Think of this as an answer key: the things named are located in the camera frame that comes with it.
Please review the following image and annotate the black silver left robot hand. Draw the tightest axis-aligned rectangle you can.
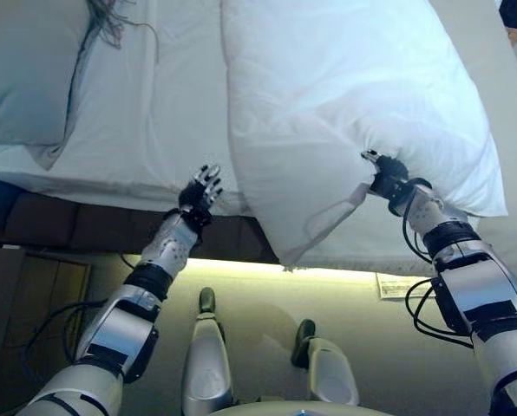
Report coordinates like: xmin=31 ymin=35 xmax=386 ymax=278
xmin=178 ymin=163 xmax=225 ymax=226

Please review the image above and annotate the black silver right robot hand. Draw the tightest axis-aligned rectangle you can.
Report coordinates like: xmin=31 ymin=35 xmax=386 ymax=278
xmin=361 ymin=149 xmax=416 ymax=205

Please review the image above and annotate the white duvet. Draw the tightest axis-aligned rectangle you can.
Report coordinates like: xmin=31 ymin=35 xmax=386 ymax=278
xmin=219 ymin=0 xmax=509 ymax=272

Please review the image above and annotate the white bed sheet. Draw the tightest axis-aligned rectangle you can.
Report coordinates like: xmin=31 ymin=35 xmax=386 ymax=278
xmin=0 ymin=0 xmax=259 ymax=218

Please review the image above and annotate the beige padded bed cover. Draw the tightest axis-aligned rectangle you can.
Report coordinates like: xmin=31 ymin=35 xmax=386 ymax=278
xmin=427 ymin=0 xmax=517 ymax=300

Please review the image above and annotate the paper sheet on floor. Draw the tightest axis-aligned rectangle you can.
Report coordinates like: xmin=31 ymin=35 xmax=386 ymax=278
xmin=375 ymin=272 xmax=437 ymax=300

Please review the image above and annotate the silver right robot leg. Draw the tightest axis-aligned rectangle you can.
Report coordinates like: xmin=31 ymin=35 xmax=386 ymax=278
xmin=291 ymin=319 xmax=360 ymax=406

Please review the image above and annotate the patterned fringed grey cushion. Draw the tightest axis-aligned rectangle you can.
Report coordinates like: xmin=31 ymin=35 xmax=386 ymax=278
xmin=84 ymin=0 xmax=160 ymax=66

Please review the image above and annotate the large beige pillow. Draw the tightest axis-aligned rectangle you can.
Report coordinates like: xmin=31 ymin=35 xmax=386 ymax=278
xmin=0 ymin=0 xmax=90 ymax=171

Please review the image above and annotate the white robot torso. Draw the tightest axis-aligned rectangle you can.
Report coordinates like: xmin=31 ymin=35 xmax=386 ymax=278
xmin=214 ymin=398 xmax=394 ymax=416

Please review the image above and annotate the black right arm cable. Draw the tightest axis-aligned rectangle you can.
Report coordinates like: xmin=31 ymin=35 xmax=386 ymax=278
xmin=402 ymin=194 xmax=435 ymax=265
xmin=405 ymin=279 xmax=476 ymax=348

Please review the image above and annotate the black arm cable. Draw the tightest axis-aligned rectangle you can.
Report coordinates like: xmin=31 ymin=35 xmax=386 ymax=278
xmin=405 ymin=279 xmax=476 ymax=348
xmin=402 ymin=194 xmax=435 ymax=265
xmin=23 ymin=298 xmax=108 ymax=378

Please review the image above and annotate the dark tufted bed frame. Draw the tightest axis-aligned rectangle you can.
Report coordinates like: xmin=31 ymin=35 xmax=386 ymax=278
xmin=0 ymin=171 xmax=281 ymax=265

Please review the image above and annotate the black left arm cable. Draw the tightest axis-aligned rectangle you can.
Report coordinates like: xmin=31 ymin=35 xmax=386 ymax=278
xmin=23 ymin=298 xmax=108 ymax=378

